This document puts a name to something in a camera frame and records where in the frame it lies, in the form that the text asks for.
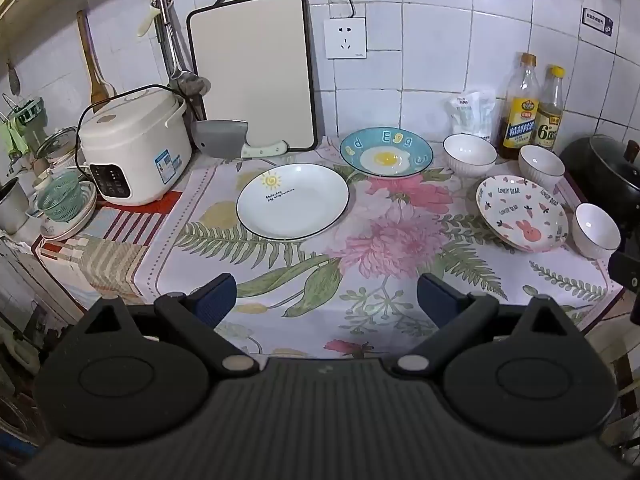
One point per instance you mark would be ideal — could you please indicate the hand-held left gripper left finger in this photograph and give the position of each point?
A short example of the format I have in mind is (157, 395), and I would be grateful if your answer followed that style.
(217, 295)

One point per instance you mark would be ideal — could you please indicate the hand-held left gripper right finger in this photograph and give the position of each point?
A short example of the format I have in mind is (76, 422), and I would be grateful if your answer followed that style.
(435, 300)

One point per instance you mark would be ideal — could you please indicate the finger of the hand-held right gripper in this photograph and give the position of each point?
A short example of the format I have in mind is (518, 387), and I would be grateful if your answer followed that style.
(627, 272)

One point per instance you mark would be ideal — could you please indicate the white ribbed bowl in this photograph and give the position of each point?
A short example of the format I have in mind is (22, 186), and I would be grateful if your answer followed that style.
(541, 165)
(595, 230)
(470, 152)

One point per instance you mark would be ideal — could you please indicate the white sun print plate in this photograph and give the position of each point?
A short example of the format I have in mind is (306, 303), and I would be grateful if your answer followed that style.
(295, 205)

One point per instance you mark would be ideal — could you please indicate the pink rabbit print plate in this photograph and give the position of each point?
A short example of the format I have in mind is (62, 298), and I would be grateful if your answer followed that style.
(520, 210)

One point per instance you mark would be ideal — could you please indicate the blue egg print plate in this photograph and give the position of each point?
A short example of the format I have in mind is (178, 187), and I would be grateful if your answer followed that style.
(385, 152)

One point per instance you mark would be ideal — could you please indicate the floral tablecloth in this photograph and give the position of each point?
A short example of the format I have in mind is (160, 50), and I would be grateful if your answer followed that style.
(400, 240)

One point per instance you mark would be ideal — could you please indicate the black pot with lid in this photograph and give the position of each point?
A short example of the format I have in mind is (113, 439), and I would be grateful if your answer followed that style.
(605, 170)

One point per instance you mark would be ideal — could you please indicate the red striped cloth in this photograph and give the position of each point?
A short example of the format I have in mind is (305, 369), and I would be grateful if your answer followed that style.
(110, 250)

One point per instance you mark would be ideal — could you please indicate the steel cleaver knife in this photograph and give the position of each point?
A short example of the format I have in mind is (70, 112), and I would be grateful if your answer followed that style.
(220, 137)

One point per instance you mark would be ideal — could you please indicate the white dish stack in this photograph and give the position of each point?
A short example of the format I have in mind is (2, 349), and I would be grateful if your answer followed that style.
(75, 226)

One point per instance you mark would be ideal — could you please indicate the clear vinegar bottle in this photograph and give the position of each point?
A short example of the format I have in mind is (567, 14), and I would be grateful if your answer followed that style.
(547, 125)

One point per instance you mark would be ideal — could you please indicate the white rice cooker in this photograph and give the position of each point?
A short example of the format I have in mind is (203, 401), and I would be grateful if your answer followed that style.
(135, 145)

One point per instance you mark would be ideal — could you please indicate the green strainer basket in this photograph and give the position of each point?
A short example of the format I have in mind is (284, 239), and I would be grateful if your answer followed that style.
(60, 197)

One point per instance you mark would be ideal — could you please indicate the yellow label oil bottle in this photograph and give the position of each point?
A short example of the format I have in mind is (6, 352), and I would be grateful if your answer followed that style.
(520, 120)

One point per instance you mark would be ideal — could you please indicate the white seasoning bag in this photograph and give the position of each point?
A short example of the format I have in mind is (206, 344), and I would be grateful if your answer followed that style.
(460, 112)

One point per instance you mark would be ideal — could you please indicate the clear plastic bag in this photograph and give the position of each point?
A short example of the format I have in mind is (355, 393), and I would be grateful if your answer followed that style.
(485, 115)

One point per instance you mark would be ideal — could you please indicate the steel ladle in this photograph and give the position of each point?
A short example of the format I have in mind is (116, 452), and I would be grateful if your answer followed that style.
(177, 80)

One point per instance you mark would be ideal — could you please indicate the glass pot lid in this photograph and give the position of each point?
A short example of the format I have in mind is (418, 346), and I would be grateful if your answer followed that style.
(55, 145)

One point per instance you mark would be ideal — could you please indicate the steel cup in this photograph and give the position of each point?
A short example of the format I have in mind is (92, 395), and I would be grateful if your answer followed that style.
(12, 207)

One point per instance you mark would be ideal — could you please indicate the cream cutting board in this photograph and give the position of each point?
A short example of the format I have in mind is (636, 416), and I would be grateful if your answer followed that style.
(250, 70)

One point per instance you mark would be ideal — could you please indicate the wooden spatula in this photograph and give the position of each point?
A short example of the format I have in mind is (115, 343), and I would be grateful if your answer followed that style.
(101, 92)

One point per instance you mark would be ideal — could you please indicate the green hanging holder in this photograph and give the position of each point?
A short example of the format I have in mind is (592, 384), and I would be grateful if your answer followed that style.
(30, 112)

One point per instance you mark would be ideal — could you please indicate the wall label sticker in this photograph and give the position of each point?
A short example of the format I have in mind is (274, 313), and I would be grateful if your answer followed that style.
(597, 21)

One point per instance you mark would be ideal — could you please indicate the white wall socket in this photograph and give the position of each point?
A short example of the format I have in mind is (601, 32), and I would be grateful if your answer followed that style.
(345, 37)

